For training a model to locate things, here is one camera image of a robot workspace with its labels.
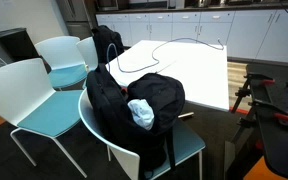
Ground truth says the blue cable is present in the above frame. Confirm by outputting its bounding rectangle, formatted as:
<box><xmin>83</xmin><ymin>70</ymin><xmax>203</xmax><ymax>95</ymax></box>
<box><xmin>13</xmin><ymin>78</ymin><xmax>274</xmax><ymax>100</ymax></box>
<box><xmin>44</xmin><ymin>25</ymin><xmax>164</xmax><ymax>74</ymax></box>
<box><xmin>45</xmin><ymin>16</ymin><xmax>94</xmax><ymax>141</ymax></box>
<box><xmin>105</xmin><ymin>37</ymin><xmax>226</xmax><ymax>74</ymax></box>

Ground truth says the light blue cloth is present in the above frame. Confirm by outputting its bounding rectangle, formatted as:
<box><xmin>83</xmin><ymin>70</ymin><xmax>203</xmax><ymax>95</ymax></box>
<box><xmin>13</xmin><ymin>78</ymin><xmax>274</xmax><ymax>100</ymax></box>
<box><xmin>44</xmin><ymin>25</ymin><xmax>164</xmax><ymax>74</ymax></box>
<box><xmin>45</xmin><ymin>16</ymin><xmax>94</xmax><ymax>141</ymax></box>
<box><xmin>127</xmin><ymin>98</ymin><xmax>156</xmax><ymax>131</ymax></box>

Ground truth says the large open black backpack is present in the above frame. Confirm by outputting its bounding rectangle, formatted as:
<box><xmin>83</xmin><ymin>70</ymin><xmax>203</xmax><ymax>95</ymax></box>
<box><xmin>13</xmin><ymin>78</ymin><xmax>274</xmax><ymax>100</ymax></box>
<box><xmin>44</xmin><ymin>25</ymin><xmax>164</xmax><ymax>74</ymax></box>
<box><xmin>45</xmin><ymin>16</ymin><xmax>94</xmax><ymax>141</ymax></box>
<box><xmin>85</xmin><ymin>63</ymin><xmax>186</xmax><ymax>174</ymax></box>

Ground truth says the small beige rod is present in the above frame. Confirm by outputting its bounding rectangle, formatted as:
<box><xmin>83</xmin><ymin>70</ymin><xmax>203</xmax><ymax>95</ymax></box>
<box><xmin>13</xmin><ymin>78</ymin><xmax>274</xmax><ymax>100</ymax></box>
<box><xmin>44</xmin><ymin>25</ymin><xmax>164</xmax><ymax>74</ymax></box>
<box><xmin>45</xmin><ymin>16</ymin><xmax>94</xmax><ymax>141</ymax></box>
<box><xmin>178</xmin><ymin>111</ymin><xmax>196</xmax><ymax>120</ymax></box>

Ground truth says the closed black backpack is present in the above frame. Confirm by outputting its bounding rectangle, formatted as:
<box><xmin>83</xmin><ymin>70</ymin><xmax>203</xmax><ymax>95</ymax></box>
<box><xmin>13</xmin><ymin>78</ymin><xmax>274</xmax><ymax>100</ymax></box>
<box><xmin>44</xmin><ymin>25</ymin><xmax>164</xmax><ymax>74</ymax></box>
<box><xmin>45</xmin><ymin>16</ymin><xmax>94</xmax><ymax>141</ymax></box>
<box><xmin>91</xmin><ymin>24</ymin><xmax>126</xmax><ymax>65</ymax></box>

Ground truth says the white chair teal seat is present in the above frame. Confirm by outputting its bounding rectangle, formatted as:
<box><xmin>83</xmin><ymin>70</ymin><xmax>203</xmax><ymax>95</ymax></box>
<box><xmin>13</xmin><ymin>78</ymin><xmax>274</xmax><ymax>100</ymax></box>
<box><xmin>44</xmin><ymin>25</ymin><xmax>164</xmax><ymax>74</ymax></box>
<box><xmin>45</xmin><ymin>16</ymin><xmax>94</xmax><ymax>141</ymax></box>
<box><xmin>77</xmin><ymin>88</ymin><xmax>207</xmax><ymax>180</ymax></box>
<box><xmin>75</xmin><ymin>36</ymin><xmax>100</xmax><ymax>73</ymax></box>
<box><xmin>34</xmin><ymin>35</ymin><xmax>89</xmax><ymax>91</ymax></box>
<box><xmin>0</xmin><ymin>57</ymin><xmax>88</xmax><ymax>179</ymax></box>

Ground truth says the dark microwave oven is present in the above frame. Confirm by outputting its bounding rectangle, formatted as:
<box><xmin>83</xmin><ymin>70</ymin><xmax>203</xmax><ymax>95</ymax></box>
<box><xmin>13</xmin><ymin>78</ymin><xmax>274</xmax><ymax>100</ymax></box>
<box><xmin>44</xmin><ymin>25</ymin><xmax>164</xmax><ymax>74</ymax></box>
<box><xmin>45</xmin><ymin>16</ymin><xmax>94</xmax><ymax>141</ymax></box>
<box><xmin>94</xmin><ymin>0</ymin><xmax>119</xmax><ymax>12</ymax></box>

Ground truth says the stainless steel refrigerator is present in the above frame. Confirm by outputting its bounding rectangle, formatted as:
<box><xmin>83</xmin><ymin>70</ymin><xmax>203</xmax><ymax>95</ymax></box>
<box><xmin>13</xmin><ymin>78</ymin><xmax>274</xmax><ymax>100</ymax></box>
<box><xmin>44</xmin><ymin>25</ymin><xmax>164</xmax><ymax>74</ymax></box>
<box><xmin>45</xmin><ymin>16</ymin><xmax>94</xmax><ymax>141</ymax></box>
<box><xmin>55</xmin><ymin>0</ymin><xmax>97</xmax><ymax>40</ymax></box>

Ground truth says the white kitchen cabinet run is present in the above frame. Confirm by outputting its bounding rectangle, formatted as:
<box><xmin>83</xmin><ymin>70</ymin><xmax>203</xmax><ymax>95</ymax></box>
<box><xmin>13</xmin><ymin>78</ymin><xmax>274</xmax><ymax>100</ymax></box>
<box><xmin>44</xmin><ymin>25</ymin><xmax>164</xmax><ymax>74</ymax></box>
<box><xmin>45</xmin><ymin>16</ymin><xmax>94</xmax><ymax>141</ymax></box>
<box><xmin>95</xmin><ymin>8</ymin><xmax>288</xmax><ymax>65</ymax></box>

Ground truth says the black trash bin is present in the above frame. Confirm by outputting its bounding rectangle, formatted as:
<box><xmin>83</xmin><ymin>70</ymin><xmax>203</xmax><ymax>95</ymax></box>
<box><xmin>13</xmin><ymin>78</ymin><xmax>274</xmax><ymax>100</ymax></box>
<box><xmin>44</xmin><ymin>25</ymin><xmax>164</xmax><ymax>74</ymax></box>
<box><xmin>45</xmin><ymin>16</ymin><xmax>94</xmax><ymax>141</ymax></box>
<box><xmin>0</xmin><ymin>27</ymin><xmax>41</xmax><ymax>63</ymax></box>

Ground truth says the black clamp orange handle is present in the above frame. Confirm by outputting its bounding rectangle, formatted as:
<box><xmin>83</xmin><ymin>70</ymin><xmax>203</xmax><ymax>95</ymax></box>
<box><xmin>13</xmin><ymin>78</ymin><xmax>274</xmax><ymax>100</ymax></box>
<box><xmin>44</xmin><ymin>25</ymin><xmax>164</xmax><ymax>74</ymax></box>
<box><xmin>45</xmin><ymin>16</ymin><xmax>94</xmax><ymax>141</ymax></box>
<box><xmin>231</xmin><ymin>72</ymin><xmax>276</xmax><ymax>114</ymax></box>
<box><xmin>237</xmin><ymin>99</ymin><xmax>288</xmax><ymax>128</ymax></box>

